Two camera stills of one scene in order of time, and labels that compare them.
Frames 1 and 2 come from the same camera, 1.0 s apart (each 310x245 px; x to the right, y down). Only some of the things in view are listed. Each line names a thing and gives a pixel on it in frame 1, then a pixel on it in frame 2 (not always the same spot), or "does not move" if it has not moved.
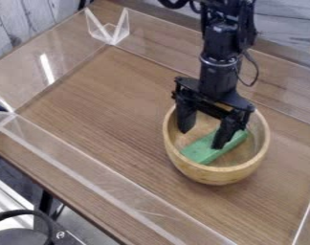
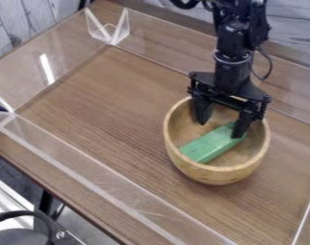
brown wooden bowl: (232, 167) does not move
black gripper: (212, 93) → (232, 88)
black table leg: (45, 202) does not move
